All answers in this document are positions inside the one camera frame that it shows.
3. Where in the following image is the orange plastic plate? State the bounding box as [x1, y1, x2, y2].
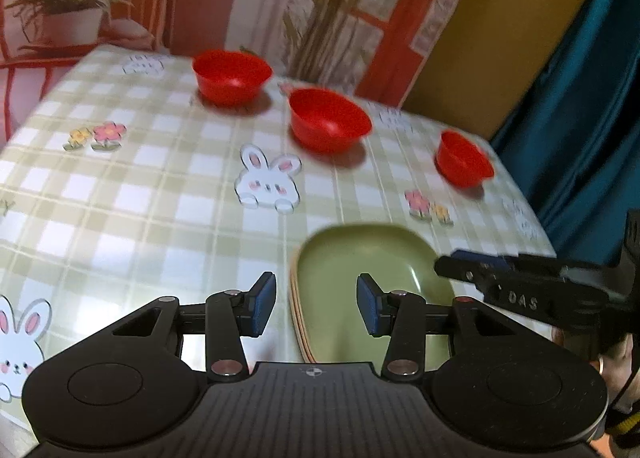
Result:
[288, 250, 316, 363]

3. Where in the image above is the green plastic plate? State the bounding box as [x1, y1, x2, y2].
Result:
[290, 223, 454, 369]

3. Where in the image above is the red plastic bowl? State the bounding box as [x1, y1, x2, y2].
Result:
[288, 88, 373, 155]
[434, 130, 495, 189]
[192, 50, 273, 108]

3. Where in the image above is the cream yellow plastic plate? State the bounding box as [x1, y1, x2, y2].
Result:
[288, 251, 318, 364]

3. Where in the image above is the person's right hand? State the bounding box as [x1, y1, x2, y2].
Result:
[588, 334, 639, 438]

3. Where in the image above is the teal curtain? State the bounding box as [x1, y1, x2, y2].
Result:
[491, 0, 639, 264]

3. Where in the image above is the checkered bunny tablecloth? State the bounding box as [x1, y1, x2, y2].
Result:
[0, 43, 559, 434]

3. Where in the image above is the printed room backdrop cloth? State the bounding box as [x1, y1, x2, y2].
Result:
[1, 0, 459, 138]

